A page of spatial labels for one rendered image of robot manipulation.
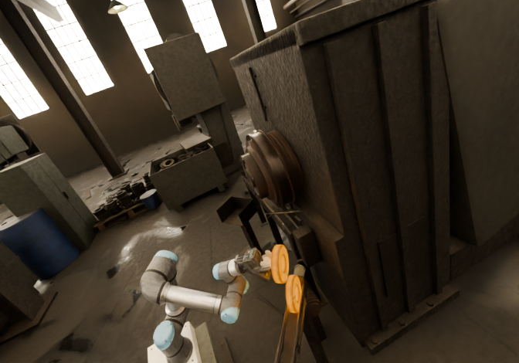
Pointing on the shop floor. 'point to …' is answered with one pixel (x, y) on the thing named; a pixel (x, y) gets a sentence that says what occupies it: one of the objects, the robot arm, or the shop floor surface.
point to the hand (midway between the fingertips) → (279, 260)
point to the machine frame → (367, 150)
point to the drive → (482, 113)
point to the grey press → (195, 96)
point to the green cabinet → (48, 198)
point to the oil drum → (39, 243)
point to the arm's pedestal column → (223, 351)
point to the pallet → (112, 208)
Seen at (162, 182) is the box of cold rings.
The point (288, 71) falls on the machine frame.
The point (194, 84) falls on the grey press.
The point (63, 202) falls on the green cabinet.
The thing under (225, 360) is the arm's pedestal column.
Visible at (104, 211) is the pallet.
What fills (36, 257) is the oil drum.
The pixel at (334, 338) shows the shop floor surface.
